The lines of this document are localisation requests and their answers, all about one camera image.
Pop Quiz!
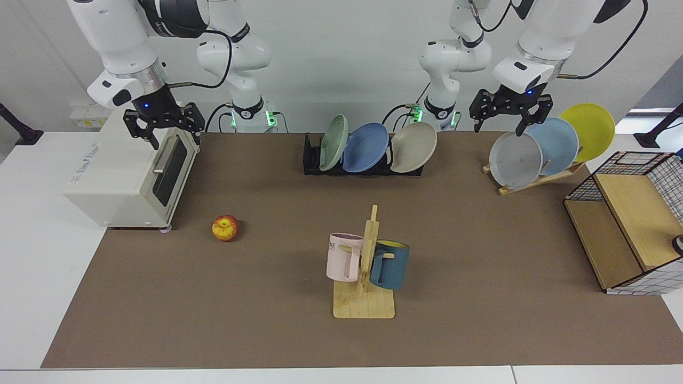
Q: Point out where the pale toaster oven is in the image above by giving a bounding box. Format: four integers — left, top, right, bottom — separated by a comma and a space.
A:
63, 101, 202, 231

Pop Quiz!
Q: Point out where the pink cup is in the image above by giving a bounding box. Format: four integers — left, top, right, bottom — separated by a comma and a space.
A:
326, 233, 365, 282

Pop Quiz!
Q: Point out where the white wall socket strip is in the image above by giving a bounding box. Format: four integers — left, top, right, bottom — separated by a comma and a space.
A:
69, 103, 117, 129

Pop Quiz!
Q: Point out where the beige plate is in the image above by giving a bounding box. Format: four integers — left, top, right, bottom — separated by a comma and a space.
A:
390, 122, 438, 174

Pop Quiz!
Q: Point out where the black dish rack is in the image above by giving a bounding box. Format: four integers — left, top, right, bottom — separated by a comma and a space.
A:
303, 133, 425, 177

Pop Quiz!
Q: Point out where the light blue plate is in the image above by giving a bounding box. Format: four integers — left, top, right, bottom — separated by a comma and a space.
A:
526, 117, 580, 177

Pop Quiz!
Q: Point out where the wire basket with wooden floor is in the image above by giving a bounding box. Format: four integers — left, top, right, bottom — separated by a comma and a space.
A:
564, 151, 683, 295

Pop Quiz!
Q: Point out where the brown table cloth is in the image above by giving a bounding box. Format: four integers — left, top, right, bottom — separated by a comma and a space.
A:
41, 132, 683, 369

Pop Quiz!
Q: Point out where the wooden plate rack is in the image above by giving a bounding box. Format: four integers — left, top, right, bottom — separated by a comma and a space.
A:
482, 160, 586, 196

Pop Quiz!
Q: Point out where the grey plate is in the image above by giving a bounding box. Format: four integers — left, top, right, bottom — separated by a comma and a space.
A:
489, 131, 544, 190

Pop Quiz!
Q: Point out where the black camera stand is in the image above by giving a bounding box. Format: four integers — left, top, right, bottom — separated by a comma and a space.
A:
634, 103, 683, 149
0, 103, 44, 146

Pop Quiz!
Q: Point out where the red yellow apple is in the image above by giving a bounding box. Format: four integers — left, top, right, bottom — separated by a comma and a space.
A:
212, 214, 239, 242

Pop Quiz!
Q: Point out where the teal cup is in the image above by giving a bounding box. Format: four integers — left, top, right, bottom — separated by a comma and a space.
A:
369, 240, 410, 291

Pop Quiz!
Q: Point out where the wooden cup stand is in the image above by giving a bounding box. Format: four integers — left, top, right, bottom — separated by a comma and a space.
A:
333, 204, 396, 319

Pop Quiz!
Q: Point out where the black base cable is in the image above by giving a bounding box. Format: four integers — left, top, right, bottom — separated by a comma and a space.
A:
204, 103, 233, 133
381, 81, 432, 133

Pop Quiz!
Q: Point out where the yellow plate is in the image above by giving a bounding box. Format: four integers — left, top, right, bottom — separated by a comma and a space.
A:
559, 102, 616, 163

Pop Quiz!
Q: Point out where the pale green plate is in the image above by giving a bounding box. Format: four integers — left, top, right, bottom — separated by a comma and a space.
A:
319, 114, 350, 172

